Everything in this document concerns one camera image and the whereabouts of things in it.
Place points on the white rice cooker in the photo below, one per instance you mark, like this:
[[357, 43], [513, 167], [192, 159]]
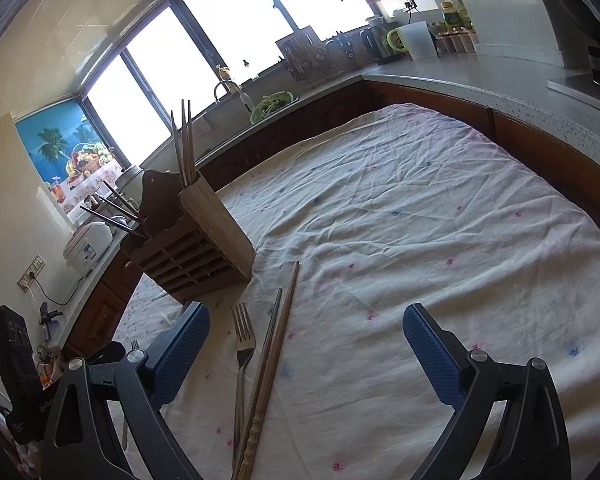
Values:
[[87, 245]]

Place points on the white steamer pot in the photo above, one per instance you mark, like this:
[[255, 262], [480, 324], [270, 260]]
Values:
[[130, 183]]

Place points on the black electric kettle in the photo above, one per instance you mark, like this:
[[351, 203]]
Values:
[[374, 41]]

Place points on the gas stove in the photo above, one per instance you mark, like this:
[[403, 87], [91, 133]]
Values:
[[583, 87]]

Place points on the tropical fruit poster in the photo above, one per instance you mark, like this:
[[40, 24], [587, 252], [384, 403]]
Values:
[[71, 158]]

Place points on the white floral tablecloth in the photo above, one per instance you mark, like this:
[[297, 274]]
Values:
[[397, 206]]

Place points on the dish soap bottle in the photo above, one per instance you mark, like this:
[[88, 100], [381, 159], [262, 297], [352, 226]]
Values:
[[224, 73]]

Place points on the wooden knife rack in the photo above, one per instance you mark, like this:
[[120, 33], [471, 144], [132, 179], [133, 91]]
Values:
[[305, 55]]

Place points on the wooden utensil holder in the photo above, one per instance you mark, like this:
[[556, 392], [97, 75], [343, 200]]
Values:
[[188, 242]]

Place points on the white plastic pitcher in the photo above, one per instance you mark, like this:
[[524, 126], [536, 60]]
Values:
[[414, 39]]

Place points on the yellow oil bottle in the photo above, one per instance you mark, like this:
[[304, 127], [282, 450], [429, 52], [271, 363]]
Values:
[[452, 18]]

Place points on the steel spoon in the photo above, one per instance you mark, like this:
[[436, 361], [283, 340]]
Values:
[[120, 219]]

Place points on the green bowl of vegetables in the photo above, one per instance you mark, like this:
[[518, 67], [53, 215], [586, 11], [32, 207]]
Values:
[[270, 105]]

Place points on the wooden chopstick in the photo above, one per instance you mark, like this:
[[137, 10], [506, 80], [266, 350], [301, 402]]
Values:
[[248, 451], [258, 376], [111, 222], [184, 141]]

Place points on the steel chopstick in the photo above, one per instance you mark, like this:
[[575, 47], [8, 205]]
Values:
[[177, 150], [127, 206], [119, 209]]

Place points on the steel fork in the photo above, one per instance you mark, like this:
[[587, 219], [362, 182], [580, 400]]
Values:
[[125, 433], [245, 345]]

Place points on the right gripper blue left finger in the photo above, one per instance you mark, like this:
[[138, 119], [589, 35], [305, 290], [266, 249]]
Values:
[[80, 440]]

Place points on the chrome sink faucet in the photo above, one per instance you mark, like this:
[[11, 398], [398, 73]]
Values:
[[232, 89]]

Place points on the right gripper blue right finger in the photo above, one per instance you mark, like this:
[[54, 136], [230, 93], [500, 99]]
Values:
[[531, 442]]

